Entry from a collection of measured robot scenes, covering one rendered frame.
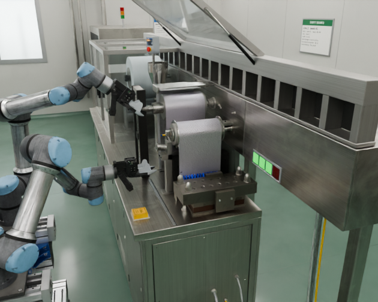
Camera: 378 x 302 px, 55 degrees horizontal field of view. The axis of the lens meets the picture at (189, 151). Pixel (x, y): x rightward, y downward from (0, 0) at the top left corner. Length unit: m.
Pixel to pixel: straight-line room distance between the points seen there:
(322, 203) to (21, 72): 6.48
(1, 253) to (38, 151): 0.40
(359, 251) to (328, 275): 1.46
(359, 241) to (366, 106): 0.57
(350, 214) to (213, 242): 0.77
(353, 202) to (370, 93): 0.37
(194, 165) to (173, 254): 0.47
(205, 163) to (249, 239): 0.46
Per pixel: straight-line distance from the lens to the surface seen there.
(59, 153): 1.52
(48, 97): 1.70
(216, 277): 2.02
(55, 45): 7.25
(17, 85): 7.38
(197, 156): 1.91
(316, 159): 1.40
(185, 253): 1.85
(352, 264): 1.64
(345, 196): 1.31
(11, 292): 1.68
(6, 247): 1.54
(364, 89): 1.21
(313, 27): 5.24
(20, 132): 2.05
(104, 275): 2.95
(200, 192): 1.77
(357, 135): 1.24
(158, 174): 2.28
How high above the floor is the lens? 1.84
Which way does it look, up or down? 21 degrees down
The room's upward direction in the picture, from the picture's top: straight up
